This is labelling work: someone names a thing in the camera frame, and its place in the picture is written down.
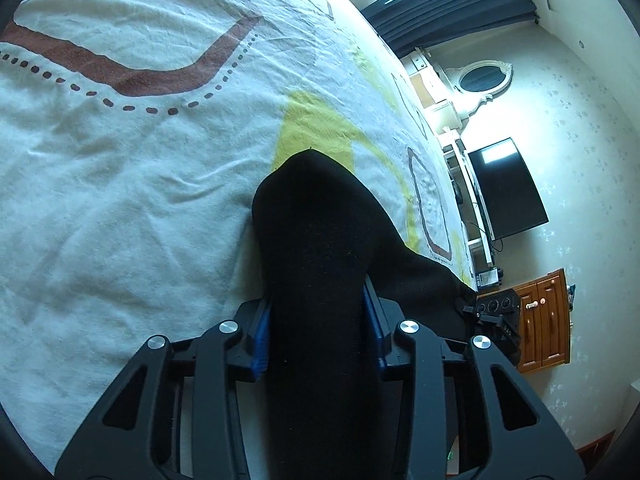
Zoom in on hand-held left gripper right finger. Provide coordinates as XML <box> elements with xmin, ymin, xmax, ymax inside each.
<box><xmin>362</xmin><ymin>277</ymin><xmax>586</xmax><ymax>480</ymax></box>

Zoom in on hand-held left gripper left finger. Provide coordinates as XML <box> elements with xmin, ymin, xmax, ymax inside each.
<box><xmin>54</xmin><ymin>297</ymin><xmax>273</xmax><ymax>480</ymax></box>

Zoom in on black pants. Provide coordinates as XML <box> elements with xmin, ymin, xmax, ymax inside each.
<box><xmin>251</xmin><ymin>150</ymin><xmax>478</xmax><ymax>480</ymax></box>

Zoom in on brown wooden cabinet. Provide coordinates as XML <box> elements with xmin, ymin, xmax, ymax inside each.
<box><xmin>515</xmin><ymin>267</ymin><xmax>573</xmax><ymax>373</ymax></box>

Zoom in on white television stand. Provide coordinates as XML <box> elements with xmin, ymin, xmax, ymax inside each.
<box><xmin>440</xmin><ymin>130</ymin><xmax>498</xmax><ymax>268</ymax></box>

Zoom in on black television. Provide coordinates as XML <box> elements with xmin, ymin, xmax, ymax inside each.
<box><xmin>466</xmin><ymin>136</ymin><xmax>550</xmax><ymax>242</ymax></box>

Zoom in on white vanity dresser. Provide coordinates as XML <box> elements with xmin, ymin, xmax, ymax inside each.
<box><xmin>407</xmin><ymin>46</ymin><xmax>468</xmax><ymax>133</ymax></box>

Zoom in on printed white bed sheet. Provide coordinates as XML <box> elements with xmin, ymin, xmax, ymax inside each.
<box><xmin>0</xmin><ymin>0</ymin><xmax>478</xmax><ymax>461</ymax></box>

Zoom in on oval white-framed mirror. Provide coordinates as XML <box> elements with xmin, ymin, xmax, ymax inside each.
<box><xmin>452</xmin><ymin>59</ymin><xmax>513</xmax><ymax>108</ymax></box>

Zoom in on dark blue curtain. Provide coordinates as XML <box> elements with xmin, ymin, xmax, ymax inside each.
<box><xmin>361</xmin><ymin>0</ymin><xmax>541</xmax><ymax>56</ymax></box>

